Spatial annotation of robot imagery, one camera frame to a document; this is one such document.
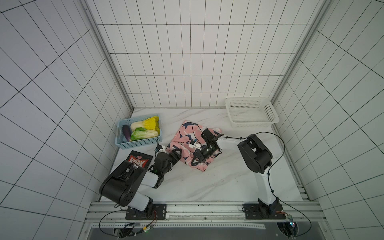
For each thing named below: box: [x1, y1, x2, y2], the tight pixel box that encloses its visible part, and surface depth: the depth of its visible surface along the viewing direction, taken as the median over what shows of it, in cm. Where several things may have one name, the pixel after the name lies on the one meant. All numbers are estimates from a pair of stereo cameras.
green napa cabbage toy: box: [130, 127, 159, 141], surface depth 97 cm
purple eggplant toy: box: [122, 124, 132, 142], surface depth 104 cm
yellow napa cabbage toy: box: [130, 116, 160, 136], surface depth 101 cm
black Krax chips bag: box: [125, 150, 153, 170], surface depth 93 cm
